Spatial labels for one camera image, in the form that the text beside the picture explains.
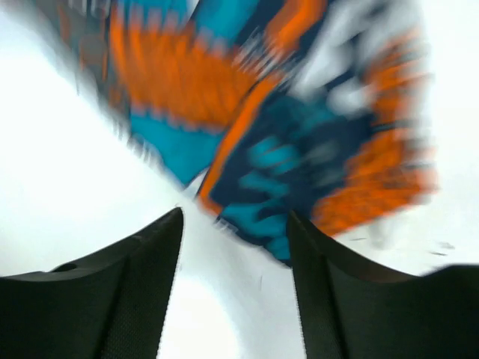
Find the colourful patterned shorts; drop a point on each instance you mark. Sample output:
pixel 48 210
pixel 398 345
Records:
pixel 275 106

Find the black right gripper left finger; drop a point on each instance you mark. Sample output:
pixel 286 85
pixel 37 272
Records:
pixel 108 304

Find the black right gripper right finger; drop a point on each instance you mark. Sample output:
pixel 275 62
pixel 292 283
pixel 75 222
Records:
pixel 351 307

